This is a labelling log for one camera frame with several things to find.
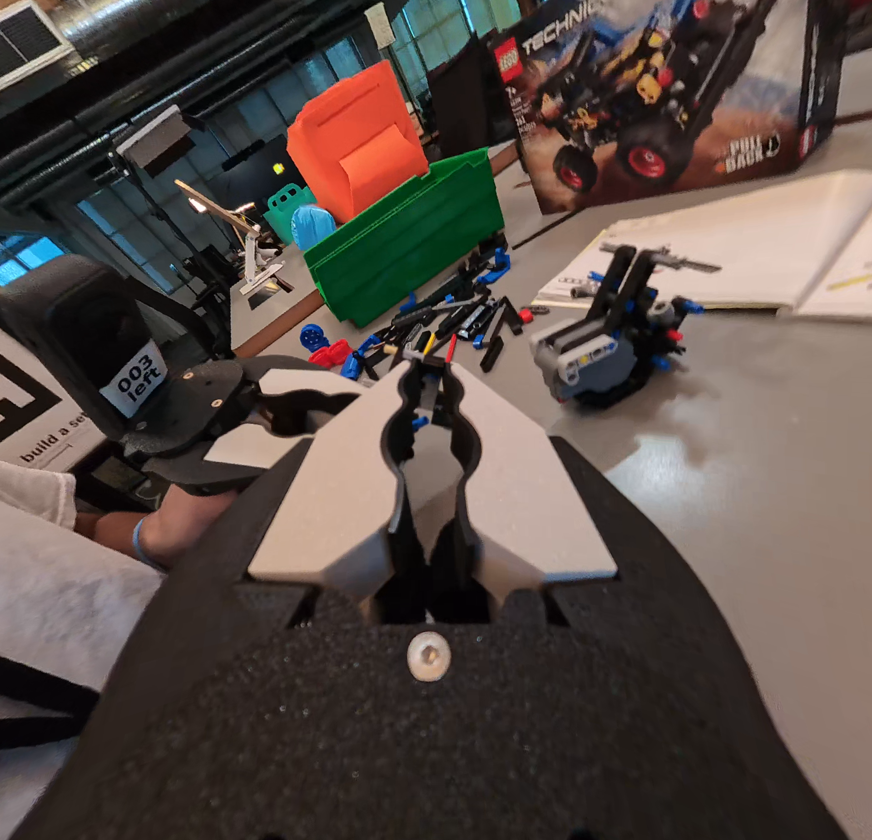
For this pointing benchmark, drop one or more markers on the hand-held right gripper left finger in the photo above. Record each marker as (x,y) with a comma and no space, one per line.
(340,499)

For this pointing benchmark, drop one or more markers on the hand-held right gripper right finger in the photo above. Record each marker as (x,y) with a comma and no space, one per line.
(538,506)

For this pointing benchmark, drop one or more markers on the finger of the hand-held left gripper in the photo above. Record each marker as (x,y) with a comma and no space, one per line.
(262,448)
(313,382)

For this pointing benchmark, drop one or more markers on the black lego beam subassembly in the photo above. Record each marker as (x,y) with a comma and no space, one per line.
(428,394)

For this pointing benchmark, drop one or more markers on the wooden board on white arm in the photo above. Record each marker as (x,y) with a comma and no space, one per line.
(218,206)

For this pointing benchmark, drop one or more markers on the person's left forearm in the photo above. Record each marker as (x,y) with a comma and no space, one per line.
(105,533)

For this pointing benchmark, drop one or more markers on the red lego connector piece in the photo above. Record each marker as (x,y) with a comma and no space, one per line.
(330,355)

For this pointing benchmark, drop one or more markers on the blue lego wheel hub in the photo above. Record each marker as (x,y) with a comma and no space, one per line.
(313,339)

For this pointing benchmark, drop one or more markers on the grey black lego vehicle chassis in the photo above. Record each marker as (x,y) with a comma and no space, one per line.
(593,363)

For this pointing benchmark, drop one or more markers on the pile of loose lego pieces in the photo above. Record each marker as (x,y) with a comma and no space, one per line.
(470,315)

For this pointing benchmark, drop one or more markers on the lego set cardboard box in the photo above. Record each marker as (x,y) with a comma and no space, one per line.
(681,70)

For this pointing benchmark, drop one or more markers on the person's left hand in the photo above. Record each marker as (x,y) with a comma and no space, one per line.
(194,516)

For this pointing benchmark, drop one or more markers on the background grey table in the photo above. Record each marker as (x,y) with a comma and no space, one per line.
(272,326)

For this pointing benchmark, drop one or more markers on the framed black white sign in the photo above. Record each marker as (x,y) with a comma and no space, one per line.
(41,411)

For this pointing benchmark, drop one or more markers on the window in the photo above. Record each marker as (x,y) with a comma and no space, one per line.
(31,258)

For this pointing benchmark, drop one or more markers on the blue wristband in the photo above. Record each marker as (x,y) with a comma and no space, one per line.
(146,544)

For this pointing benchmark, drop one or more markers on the light blue bag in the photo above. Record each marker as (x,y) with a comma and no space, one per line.
(313,225)

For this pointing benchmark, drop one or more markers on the green plastic bin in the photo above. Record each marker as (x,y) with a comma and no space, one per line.
(409,254)

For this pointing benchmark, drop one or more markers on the small green basket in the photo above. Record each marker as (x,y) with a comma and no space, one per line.
(283,210)

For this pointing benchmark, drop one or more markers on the studio light panel on stand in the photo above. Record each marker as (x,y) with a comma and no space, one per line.
(157,138)

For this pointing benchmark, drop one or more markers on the black monitor screen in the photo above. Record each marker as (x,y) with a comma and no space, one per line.
(238,172)

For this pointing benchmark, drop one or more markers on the orange plastic bin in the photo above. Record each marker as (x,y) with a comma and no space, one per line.
(354,145)

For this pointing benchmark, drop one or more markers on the person's white shirt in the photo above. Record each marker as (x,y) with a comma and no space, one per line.
(54,601)

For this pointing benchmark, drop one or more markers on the white air vent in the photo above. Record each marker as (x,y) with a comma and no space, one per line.
(31,40)

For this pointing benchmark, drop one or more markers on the white instruction booklet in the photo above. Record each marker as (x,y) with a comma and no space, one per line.
(749,240)

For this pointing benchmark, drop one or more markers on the silver ventilation duct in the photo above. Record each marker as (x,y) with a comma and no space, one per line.
(204,2)

